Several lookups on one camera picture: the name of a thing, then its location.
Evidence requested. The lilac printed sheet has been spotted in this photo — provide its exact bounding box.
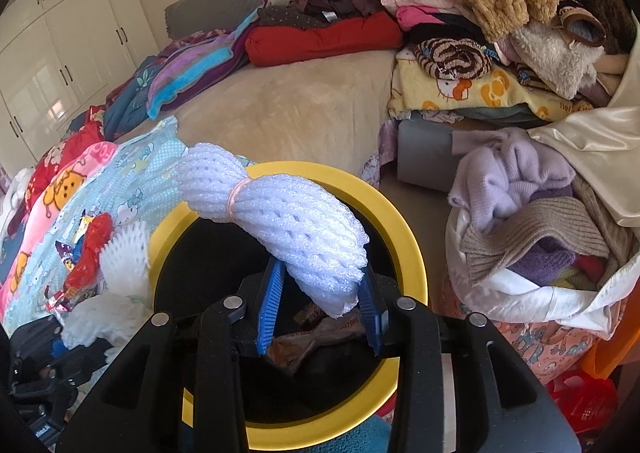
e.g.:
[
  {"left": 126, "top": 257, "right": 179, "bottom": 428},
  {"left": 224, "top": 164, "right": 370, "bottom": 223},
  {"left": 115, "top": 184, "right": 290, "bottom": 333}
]
[{"left": 360, "top": 120, "right": 401, "bottom": 188}]

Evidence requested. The brown striped plush garment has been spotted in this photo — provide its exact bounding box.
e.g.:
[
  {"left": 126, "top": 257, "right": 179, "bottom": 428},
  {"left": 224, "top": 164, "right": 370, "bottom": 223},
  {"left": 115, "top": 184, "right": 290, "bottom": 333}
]
[{"left": 412, "top": 38, "right": 493, "bottom": 81}]

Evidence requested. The striped purple pillow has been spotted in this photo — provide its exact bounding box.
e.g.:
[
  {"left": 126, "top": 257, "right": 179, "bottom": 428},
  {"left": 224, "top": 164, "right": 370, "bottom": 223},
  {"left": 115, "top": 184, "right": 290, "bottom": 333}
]
[{"left": 147, "top": 0, "right": 268, "bottom": 121}]

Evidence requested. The white foam net bundle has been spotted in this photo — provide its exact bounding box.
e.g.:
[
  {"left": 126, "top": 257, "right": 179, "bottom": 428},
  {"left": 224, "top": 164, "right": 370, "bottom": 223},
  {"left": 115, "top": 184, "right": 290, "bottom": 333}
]
[{"left": 177, "top": 142, "right": 371, "bottom": 319}]

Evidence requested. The grey cushion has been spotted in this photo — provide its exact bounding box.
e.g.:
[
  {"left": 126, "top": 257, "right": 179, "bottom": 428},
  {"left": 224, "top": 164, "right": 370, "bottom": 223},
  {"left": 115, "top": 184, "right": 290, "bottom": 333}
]
[{"left": 397, "top": 119, "right": 466, "bottom": 194}]

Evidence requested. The small red white wrapper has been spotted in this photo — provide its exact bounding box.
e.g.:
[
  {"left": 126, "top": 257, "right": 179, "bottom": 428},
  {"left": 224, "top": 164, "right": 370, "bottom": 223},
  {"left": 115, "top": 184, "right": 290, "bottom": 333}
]
[{"left": 45, "top": 285, "right": 76, "bottom": 314}]

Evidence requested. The red folded cloth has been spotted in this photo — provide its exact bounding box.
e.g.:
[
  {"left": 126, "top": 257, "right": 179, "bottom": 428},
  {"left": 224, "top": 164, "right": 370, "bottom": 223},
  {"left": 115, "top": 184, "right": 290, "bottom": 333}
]
[{"left": 246, "top": 13, "right": 405, "bottom": 68}]

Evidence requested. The orange snack wrapper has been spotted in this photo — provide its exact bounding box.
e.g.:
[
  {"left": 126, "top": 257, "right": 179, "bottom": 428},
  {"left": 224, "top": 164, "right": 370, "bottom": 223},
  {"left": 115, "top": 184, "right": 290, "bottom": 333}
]
[{"left": 265, "top": 310, "right": 373, "bottom": 369}]

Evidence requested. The maroon floral blanket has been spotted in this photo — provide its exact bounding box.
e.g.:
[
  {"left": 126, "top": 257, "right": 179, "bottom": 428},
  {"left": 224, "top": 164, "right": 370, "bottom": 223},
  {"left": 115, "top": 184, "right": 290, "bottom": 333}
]
[{"left": 160, "top": 30, "right": 236, "bottom": 58}]

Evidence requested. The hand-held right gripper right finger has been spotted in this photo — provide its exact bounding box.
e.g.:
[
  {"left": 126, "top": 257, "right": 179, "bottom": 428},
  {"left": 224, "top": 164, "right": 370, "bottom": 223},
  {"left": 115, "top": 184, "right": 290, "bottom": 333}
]
[{"left": 357, "top": 273, "right": 582, "bottom": 453}]

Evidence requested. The white wardrobe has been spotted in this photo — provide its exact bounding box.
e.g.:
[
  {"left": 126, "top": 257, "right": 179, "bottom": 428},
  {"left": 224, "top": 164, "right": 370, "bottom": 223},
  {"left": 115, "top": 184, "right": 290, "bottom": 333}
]
[{"left": 0, "top": 0, "right": 161, "bottom": 178}]

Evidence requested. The red plastic snack packet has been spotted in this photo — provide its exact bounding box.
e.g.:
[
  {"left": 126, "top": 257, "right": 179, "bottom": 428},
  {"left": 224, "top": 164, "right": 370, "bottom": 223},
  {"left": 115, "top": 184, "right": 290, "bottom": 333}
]
[{"left": 65, "top": 213, "right": 115, "bottom": 291}]

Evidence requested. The red plastic bag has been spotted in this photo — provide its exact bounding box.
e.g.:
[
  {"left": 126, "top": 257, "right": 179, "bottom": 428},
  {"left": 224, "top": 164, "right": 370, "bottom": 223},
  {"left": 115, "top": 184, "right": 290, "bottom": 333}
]
[{"left": 545, "top": 368, "right": 621, "bottom": 434}]

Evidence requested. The white foam fruit net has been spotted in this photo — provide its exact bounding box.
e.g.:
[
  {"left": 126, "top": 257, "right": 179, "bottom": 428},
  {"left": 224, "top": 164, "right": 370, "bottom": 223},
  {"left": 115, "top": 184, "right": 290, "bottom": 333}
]
[
  {"left": 62, "top": 292, "right": 151, "bottom": 350},
  {"left": 100, "top": 220, "right": 153, "bottom": 294}
]

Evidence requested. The beige ribbed knit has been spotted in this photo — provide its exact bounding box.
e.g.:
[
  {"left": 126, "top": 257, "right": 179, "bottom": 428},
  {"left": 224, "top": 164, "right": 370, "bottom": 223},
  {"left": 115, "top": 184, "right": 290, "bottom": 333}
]
[{"left": 459, "top": 195, "right": 611, "bottom": 286}]

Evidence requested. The pink printed cloth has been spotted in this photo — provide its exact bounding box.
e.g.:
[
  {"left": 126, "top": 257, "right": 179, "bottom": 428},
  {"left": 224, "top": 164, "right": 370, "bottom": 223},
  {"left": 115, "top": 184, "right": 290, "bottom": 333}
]
[{"left": 435, "top": 293, "right": 601, "bottom": 379}]

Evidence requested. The tan fuzzy garment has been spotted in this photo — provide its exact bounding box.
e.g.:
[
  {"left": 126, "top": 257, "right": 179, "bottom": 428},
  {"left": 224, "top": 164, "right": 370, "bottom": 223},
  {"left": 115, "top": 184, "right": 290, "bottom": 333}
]
[{"left": 452, "top": 0, "right": 561, "bottom": 41}]

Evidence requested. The lavender sweater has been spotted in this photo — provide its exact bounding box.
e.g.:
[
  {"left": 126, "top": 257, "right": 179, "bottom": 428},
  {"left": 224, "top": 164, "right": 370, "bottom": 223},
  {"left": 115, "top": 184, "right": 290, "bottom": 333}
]
[{"left": 450, "top": 127, "right": 578, "bottom": 234}]

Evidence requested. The blue leaf-print quilt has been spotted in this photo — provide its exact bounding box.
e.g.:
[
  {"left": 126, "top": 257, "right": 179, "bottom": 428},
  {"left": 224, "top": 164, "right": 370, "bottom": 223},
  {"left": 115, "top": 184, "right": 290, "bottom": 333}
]
[{"left": 67, "top": 55, "right": 173, "bottom": 144}]

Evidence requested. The yellow rimmed black bin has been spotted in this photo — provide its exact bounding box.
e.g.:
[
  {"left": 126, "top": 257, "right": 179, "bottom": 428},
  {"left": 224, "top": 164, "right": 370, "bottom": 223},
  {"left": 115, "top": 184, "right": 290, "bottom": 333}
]
[{"left": 147, "top": 161, "right": 428, "bottom": 451}]

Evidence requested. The purple printed snack wrapper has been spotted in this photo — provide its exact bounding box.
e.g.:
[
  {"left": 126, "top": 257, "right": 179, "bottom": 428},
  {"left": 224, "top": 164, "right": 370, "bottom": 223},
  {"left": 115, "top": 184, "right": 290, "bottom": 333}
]
[{"left": 55, "top": 240, "right": 86, "bottom": 275}]

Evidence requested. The cream satin cloth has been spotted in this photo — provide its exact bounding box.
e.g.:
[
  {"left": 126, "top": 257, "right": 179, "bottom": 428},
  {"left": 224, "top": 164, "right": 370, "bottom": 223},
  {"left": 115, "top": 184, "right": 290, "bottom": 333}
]
[{"left": 527, "top": 53, "right": 640, "bottom": 229}]

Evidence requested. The dark dotted garment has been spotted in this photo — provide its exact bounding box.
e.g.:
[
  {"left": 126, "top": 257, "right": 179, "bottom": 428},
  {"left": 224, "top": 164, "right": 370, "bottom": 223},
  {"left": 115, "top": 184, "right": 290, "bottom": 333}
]
[{"left": 257, "top": 0, "right": 386, "bottom": 28}]

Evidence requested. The brown fuzzy slipper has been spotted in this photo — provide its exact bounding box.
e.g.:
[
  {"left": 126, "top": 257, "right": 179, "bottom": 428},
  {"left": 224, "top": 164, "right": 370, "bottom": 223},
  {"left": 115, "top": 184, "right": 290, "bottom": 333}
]
[{"left": 557, "top": 0, "right": 608, "bottom": 51}]

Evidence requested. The orange plastic object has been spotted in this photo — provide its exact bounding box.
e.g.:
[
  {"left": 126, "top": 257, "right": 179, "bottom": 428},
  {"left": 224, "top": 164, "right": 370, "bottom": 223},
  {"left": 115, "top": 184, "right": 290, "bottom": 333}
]
[{"left": 580, "top": 313, "right": 638, "bottom": 381}]

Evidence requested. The yellow cat-print blanket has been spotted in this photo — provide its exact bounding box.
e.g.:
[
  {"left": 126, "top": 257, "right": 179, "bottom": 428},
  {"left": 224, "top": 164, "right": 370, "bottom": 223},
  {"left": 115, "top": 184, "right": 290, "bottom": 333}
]
[{"left": 389, "top": 50, "right": 608, "bottom": 124}]

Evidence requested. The light blue cat-print blanket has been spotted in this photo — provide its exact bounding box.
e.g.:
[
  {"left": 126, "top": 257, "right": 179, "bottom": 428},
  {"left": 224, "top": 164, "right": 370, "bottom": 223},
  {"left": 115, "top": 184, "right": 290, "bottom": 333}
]
[{"left": 0, "top": 115, "right": 193, "bottom": 329}]

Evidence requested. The purple knit garment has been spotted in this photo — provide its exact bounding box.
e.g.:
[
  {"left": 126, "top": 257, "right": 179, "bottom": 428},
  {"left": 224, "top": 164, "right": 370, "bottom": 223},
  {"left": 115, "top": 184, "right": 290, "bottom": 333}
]
[{"left": 510, "top": 243, "right": 578, "bottom": 291}]

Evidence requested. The red floral blanket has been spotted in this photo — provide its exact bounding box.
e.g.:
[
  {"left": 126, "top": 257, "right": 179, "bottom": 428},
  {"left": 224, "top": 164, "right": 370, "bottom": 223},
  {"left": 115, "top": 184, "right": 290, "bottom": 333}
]
[{"left": 25, "top": 105, "right": 108, "bottom": 204}]

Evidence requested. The pink bear-print blanket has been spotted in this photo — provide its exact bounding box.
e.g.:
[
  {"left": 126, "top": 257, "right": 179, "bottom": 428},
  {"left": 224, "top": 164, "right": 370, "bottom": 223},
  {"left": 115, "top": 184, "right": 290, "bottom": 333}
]
[{"left": 0, "top": 140, "right": 118, "bottom": 314}]

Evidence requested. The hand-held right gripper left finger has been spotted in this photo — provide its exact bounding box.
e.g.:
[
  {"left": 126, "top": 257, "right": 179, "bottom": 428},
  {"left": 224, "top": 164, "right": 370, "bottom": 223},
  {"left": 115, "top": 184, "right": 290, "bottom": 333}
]
[{"left": 55, "top": 258, "right": 287, "bottom": 453}]

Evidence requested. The white cloth bag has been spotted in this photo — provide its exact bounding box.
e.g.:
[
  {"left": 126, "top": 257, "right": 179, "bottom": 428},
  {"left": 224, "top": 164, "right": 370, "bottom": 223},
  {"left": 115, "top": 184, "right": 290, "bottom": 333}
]
[{"left": 446, "top": 203, "right": 631, "bottom": 341}]

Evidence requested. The white fuzzy garment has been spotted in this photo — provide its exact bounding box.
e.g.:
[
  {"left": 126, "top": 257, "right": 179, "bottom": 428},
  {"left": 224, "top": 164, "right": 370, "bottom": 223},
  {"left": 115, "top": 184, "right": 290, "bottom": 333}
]
[{"left": 510, "top": 20, "right": 601, "bottom": 101}]

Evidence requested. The pink garment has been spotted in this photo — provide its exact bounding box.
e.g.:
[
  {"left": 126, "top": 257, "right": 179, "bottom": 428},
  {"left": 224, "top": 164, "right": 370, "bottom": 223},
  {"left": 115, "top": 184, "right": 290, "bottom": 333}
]
[{"left": 381, "top": 0, "right": 471, "bottom": 31}]

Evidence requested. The beige bed sheet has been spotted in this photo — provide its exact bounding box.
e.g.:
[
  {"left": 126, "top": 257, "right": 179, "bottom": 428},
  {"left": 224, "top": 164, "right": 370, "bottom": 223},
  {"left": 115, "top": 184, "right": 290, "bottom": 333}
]
[{"left": 167, "top": 50, "right": 401, "bottom": 194}]

